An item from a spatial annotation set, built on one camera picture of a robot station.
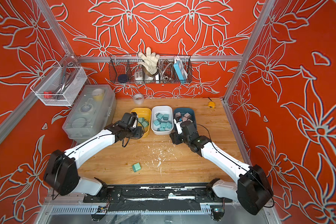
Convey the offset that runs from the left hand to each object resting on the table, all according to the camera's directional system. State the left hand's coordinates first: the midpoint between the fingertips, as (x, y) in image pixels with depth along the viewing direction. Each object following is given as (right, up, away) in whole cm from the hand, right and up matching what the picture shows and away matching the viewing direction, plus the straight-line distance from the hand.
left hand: (139, 129), depth 87 cm
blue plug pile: (+15, +2, +14) cm, 20 cm away
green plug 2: (-1, -22, -5) cm, 23 cm away
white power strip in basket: (-1, +35, +6) cm, 35 cm away
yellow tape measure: (+55, +17, +27) cm, 64 cm away
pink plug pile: (+26, +9, +17) cm, 32 cm away
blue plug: (+17, +7, +19) cm, 27 cm away
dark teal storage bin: (+32, +13, +18) cm, 38 cm away
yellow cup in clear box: (-33, +24, +13) cm, 43 cm away
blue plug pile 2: (+14, -1, +11) cm, 18 cm away
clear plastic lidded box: (-33, +14, +6) cm, 36 cm away
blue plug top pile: (+11, +9, +20) cm, 24 cm away
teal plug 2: (+19, +2, +13) cm, 23 cm away
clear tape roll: (-8, +23, +35) cm, 42 cm away
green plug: (+1, +2, +15) cm, 15 cm away
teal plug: (+10, +3, +15) cm, 18 cm away
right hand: (+20, -1, -5) cm, 21 cm away
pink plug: (+34, +9, +20) cm, 40 cm away
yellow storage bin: (+1, +10, +17) cm, 20 cm away
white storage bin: (+14, +13, +23) cm, 30 cm away
